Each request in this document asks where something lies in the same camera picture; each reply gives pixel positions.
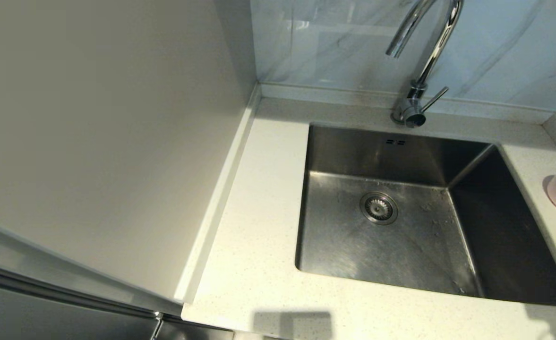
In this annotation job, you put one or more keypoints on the stainless steel sink basin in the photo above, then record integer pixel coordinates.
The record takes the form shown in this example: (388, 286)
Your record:
(400, 255)

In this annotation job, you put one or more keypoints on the round metal drain strainer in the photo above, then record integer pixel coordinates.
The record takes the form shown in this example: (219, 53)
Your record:
(378, 208)

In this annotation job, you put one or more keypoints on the chrome gooseneck faucet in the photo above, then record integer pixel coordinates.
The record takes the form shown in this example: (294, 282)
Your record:
(417, 97)

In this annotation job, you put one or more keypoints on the grey tall cabinet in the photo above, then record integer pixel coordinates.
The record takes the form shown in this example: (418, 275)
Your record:
(93, 141)

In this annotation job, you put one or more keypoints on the chrome cabinet rail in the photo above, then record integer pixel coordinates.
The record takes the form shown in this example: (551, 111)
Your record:
(70, 296)

